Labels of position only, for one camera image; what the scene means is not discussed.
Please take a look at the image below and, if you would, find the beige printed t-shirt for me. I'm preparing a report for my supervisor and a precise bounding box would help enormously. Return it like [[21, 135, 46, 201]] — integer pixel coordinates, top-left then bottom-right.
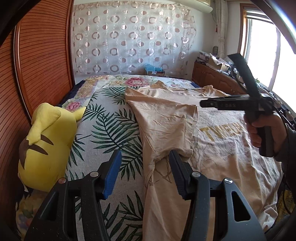
[[125, 81, 282, 240]]

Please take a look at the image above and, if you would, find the person's right hand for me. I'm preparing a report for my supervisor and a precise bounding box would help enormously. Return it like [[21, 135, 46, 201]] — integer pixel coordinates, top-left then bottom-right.
[[244, 111, 288, 155]]

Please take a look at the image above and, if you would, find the clutter on cabinet top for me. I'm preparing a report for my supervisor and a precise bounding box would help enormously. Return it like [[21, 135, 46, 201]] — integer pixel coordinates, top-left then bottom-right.
[[196, 51, 295, 121]]

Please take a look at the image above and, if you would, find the wooden side cabinet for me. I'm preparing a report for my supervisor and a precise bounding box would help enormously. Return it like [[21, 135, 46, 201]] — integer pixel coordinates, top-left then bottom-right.
[[192, 61, 246, 95]]

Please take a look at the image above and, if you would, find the floral and palm bedspread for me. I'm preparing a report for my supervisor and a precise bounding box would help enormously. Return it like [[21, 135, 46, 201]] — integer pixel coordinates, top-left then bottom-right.
[[16, 74, 202, 241]]

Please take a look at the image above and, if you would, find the yellow Pikachu plush toy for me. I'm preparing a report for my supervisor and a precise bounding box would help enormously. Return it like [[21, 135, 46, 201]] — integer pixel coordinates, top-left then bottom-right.
[[18, 102, 86, 192]]

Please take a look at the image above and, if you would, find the blue item on cardboard box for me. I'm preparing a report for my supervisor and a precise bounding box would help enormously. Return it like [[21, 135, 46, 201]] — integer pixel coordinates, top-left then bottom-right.
[[144, 63, 165, 77]]

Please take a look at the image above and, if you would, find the sheer circle-pattern curtain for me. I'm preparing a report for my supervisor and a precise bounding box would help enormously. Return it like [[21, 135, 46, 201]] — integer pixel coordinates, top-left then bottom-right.
[[72, 1, 196, 76]]

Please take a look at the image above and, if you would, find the wooden louvered wardrobe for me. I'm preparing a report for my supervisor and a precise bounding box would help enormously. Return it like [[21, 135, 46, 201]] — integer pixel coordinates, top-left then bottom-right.
[[1, 0, 74, 240]]

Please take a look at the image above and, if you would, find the bright window with wooden frame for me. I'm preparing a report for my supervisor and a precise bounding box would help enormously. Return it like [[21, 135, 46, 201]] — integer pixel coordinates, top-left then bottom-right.
[[241, 7, 295, 110]]

